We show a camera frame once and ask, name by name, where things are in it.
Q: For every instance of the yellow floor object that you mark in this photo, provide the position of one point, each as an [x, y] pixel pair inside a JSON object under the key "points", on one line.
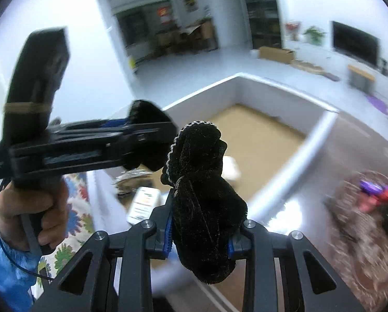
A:
{"points": [[131, 64]]}

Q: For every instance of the brown floor mat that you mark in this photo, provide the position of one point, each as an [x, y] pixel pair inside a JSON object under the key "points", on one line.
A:
{"points": [[331, 76]]}

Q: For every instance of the wooden dining table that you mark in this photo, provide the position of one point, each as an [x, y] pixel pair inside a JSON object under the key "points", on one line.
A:
{"points": [[192, 32]]}

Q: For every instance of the purple bottle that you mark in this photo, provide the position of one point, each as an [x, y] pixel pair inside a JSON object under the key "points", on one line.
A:
{"points": [[371, 187]]}

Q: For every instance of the red door poster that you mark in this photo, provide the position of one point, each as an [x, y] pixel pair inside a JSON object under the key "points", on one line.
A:
{"points": [[164, 14]]}

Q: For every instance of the wooden sideboard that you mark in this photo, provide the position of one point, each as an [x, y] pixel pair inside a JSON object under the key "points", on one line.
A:
{"points": [[208, 34]]}

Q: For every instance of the person's left forearm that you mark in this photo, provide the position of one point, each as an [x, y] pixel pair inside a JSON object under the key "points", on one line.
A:
{"points": [[5, 273]]}

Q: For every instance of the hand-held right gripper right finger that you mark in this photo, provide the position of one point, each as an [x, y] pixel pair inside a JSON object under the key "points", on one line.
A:
{"points": [[233, 248]]}

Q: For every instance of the landscape wall painting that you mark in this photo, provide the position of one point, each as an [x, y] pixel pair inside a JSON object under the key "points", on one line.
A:
{"points": [[190, 0]]}

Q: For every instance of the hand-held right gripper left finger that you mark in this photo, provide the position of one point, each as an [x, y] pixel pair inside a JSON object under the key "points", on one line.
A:
{"points": [[167, 234]]}

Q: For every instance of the cardboard box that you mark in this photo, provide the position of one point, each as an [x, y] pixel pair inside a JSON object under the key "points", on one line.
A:
{"points": [[276, 55]]}

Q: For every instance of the black television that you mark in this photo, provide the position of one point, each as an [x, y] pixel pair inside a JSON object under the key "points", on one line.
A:
{"points": [[355, 44]]}

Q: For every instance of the dark glass sliding door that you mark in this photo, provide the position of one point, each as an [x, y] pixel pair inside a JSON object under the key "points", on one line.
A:
{"points": [[132, 26]]}

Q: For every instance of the purple floor mat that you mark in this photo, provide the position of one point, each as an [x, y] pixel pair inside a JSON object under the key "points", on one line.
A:
{"points": [[379, 103]]}

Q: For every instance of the person's left hand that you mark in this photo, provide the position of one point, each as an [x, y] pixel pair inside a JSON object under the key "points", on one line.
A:
{"points": [[56, 214]]}

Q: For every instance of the red flower vase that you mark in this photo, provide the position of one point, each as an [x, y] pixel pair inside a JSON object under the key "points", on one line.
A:
{"points": [[293, 30]]}

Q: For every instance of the white storage box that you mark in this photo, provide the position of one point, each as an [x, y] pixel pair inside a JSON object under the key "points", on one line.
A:
{"points": [[272, 91]]}

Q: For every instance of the white TV cabinet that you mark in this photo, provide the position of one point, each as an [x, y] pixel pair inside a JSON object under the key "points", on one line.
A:
{"points": [[330, 61]]}

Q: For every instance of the bushy green potted plant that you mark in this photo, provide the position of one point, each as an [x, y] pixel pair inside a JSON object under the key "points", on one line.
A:
{"points": [[314, 35]]}

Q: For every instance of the black cloth white trim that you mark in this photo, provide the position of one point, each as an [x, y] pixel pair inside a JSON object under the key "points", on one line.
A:
{"points": [[207, 208]]}

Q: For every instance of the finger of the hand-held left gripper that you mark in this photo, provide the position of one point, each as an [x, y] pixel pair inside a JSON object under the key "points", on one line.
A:
{"points": [[132, 143], [116, 123]]}

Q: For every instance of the round beige floor pad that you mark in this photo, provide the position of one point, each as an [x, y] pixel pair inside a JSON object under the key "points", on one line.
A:
{"points": [[307, 66]]}

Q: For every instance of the white lotion bottle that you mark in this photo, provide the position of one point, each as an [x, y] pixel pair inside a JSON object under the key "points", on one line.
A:
{"points": [[143, 205]]}

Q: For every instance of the wooden bench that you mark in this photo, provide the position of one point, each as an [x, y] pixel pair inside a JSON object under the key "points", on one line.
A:
{"points": [[361, 73]]}

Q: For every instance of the red snack packet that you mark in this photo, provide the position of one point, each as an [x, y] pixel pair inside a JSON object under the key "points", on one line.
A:
{"points": [[387, 196]]}

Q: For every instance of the dark glass display cabinet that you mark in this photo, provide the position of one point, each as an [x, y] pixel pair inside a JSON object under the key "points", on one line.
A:
{"points": [[260, 9]]}

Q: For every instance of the silver spiky ornament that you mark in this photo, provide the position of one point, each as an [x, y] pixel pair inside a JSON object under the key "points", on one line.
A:
{"points": [[129, 178]]}

